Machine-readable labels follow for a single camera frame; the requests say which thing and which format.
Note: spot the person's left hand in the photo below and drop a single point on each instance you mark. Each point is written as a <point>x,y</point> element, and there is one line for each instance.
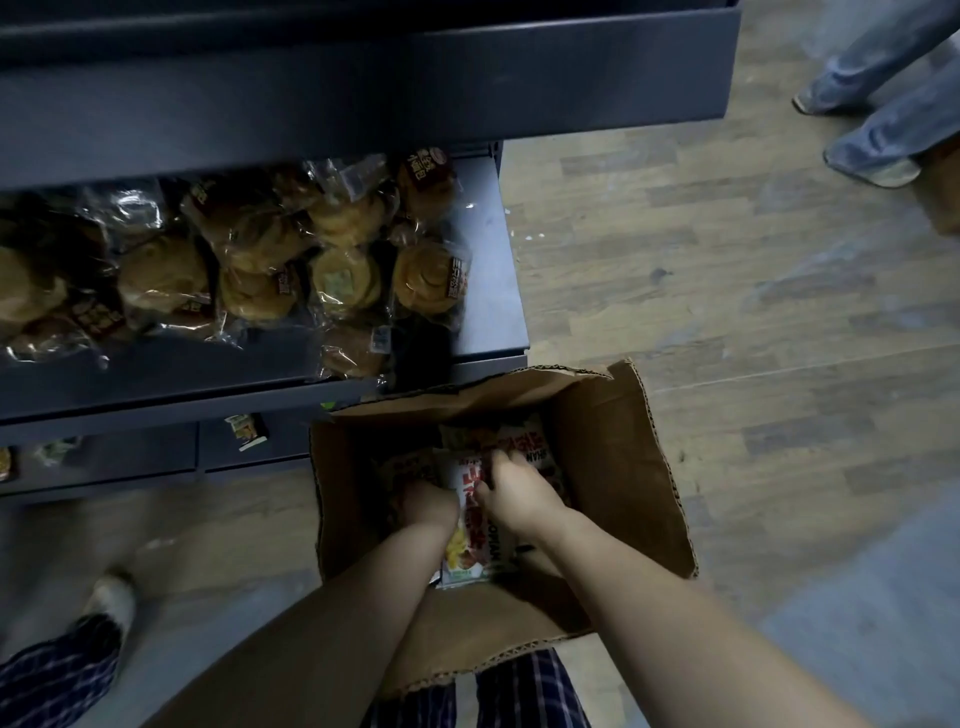
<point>429,510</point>

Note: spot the person's right hand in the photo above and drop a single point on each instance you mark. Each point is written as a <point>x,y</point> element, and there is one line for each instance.
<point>525,499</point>

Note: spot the white snack packet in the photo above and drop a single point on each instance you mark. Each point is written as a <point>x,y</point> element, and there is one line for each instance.
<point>469,551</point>

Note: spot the brown cardboard box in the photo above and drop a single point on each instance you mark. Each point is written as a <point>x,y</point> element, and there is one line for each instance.
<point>615,465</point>

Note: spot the dark grey metal shelf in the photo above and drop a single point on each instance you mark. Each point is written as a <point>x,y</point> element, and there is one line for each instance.
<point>375,90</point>

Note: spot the person's left forearm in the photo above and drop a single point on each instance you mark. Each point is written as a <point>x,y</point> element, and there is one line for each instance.
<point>322,637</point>

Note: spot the person's right forearm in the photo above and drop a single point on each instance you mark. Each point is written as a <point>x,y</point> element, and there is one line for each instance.
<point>675,637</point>

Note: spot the small white-brown packet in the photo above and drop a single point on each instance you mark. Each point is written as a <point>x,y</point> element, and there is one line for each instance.
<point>247,433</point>

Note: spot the pile of wrapped pastries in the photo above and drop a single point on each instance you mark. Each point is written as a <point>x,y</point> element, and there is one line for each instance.
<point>262,255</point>

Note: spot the clear green packet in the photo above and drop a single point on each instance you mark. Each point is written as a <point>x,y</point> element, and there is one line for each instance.
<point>56,452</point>

